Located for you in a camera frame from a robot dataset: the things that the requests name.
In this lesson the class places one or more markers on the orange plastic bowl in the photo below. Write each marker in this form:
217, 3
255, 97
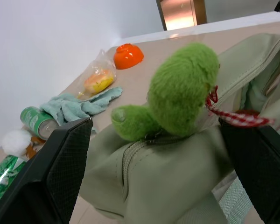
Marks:
128, 56

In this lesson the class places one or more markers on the copper metal door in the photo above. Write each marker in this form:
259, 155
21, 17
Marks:
180, 14

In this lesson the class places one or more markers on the pale green zipper pouch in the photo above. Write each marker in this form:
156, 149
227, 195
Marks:
168, 177

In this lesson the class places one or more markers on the light blue towel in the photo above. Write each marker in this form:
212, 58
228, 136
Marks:
77, 107

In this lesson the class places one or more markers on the green drink can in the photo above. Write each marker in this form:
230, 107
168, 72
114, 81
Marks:
36, 121

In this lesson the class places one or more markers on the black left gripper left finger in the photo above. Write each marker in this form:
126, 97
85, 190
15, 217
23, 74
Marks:
49, 177

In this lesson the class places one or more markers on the white cotton ball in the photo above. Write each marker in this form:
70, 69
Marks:
15, 142

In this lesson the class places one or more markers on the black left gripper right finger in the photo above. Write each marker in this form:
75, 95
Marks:
259, 168

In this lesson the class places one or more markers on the bread in clear plastic bag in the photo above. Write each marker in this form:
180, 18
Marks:
98, 80

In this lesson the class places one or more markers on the green snack bag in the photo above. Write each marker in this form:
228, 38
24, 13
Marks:
2, 173

